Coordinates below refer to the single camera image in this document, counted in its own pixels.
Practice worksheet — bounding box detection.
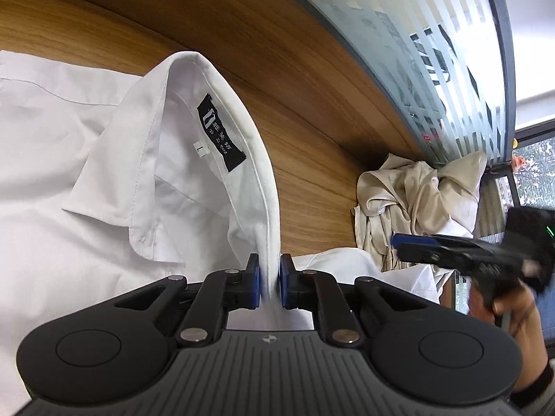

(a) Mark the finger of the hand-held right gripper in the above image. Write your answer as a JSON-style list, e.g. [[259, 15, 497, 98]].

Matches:
[[390, 233, 478, 272]]

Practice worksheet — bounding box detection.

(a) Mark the crumpled beige garment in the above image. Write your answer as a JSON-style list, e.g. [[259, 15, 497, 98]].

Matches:
[[351, 151, 489, 301]]

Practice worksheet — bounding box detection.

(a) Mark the person's right hand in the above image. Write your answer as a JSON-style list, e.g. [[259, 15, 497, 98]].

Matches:
[[467, 285, 544, 348]]

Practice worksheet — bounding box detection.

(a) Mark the frosted striped glass partition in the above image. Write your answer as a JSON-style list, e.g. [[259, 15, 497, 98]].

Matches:
[[264, 0, 521, 170]]

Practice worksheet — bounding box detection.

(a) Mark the white dress shirt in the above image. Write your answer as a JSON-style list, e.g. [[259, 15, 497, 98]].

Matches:
[[0, 50, 457, 409]]

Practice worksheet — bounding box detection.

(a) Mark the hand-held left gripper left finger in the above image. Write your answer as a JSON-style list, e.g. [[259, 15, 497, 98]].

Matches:
[[113, 253, 262, 348]]

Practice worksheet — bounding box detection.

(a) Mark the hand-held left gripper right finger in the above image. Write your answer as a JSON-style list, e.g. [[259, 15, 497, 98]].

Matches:
[[279, 253, 439, 349]]

